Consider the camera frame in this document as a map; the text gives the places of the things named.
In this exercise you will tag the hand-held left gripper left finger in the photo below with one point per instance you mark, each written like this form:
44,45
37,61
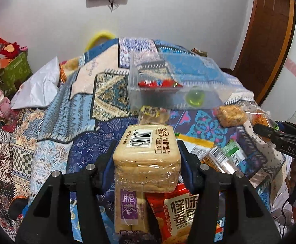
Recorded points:
110,169

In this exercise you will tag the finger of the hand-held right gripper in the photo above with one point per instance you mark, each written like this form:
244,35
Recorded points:
290,127
267,132

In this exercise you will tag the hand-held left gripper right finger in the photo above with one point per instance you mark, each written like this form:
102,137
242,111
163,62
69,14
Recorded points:
186,169

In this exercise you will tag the beige toast slices packet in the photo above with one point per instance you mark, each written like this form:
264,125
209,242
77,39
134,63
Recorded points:
145,162

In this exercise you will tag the clear plastic container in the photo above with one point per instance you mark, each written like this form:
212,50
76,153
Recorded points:
150,99

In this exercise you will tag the pile of snack packets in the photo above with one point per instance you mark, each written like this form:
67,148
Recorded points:
221,155

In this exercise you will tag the crispy rice square packet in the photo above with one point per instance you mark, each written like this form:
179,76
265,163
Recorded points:
231,116

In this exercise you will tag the purple label egg roll packet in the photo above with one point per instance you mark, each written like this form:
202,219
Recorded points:
128,208

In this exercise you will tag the red snack bag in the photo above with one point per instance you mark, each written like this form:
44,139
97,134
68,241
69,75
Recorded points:
175,216

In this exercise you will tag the patchwork printed blanket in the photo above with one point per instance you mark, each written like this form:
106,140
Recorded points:
66,122

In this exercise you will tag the yellow label cracker packet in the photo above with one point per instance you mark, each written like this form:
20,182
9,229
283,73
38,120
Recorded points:
151,114

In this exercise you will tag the green jelly ball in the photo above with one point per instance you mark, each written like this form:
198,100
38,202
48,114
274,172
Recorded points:
195,98

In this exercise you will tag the brown wooden door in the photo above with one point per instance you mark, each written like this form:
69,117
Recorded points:
264,43

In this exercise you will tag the red wrapped candies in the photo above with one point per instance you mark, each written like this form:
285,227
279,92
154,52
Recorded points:
158,83

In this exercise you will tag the small brown snack packet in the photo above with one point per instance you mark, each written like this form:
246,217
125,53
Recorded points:
199,52

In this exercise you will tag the white plastic bag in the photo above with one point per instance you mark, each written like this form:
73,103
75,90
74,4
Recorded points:
37,87

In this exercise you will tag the pink toy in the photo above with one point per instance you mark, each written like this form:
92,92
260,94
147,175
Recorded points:
2,103

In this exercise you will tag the yellow hoop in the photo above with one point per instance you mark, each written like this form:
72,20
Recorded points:
99,36

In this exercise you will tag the green patterned box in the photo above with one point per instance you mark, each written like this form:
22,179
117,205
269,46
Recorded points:
12,72

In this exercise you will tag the red plush decorations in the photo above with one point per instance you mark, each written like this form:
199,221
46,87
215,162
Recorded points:
0,45

